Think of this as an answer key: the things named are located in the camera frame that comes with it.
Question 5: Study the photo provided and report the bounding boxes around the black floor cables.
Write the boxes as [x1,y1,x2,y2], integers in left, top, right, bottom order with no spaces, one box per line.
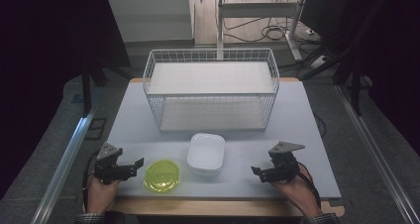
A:
[222,15,326,54]

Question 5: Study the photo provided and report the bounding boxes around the black tripod stand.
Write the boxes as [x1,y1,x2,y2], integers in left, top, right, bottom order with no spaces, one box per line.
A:
[79,50,134,117]
[298,35,374,117]

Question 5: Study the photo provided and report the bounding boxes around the person's right hand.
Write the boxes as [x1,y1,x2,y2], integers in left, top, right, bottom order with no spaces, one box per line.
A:
[271,166,323,218]

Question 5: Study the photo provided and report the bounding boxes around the person's left hand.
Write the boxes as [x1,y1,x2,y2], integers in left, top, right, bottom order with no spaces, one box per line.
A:
[86,175,122,214]

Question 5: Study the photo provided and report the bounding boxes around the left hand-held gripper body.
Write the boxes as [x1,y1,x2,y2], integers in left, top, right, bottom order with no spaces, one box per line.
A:
[93,142,138,185]

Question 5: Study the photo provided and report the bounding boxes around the white cabinet panel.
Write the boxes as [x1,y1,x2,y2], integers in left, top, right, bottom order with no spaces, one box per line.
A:
[106,0,194,44]

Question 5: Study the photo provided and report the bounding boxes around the grey table mat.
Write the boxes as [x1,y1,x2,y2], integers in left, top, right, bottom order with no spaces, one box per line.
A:
[108,80,343,200]

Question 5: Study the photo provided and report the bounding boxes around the white power strip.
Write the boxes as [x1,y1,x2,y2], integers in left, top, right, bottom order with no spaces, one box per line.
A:
[309,55,329,69]

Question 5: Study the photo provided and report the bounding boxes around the left hand-held gripper black cable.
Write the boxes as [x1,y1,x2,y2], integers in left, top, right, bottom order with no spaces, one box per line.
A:
[81,149,101,212]

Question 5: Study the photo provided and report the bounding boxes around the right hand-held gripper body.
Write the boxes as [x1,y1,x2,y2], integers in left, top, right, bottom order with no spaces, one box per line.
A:
[267,141,306,182]

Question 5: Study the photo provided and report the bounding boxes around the aluminium rail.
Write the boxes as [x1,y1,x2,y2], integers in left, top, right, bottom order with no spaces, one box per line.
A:
[30,105,99,224]
[334,84,420,224]

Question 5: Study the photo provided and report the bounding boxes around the green translucent round bowl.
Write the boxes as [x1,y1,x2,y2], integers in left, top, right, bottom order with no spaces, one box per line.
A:
[143,159,183,194]

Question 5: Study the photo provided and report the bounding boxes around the hand-held gripper black cable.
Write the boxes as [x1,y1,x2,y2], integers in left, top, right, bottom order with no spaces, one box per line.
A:
[296,162,322,209]
[81,149,101,212]

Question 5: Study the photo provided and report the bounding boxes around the white wire two-tier rack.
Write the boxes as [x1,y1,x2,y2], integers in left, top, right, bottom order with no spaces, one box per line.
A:
[142,48,281,133]

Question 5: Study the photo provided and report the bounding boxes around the white metal desk frame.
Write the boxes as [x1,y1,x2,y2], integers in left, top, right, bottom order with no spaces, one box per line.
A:
[216,0,309,61]

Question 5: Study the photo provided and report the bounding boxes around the right hand-held gripper black cable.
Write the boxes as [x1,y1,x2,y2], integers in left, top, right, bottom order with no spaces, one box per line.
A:
[296,162,322,209]

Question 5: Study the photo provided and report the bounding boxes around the white square bowl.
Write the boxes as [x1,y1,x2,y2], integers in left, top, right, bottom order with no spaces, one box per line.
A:
[186,133,227,177]

